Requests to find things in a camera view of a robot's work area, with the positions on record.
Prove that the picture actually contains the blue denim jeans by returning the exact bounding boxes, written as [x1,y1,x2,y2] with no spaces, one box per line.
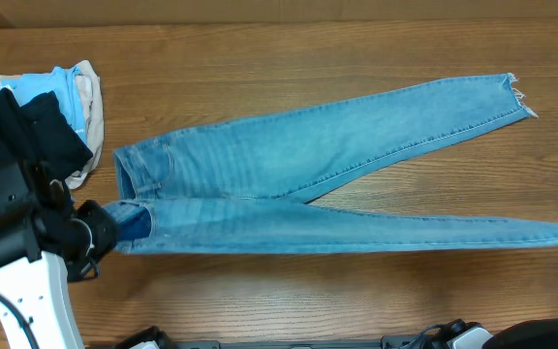
[107,73,558,254]

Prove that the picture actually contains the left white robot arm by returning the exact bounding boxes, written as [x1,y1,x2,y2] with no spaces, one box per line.
[0,161,118,348]

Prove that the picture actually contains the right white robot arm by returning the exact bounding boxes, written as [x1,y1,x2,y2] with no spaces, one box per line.
[418,318,558,349]

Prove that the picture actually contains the black folded garment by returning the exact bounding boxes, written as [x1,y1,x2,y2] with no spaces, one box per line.
[0,88,93,181]

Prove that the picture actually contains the light blue folded garment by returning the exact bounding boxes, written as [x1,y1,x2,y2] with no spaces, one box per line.
[0,67,93,143]

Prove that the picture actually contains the beige folded garment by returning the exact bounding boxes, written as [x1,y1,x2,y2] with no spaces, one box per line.
[0,59,106,191]

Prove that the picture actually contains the brown cardboard backboard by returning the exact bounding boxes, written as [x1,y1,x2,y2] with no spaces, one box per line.
[0,0,558,28]

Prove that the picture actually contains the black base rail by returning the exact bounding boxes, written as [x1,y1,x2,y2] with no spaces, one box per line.
[113,325,435,349]

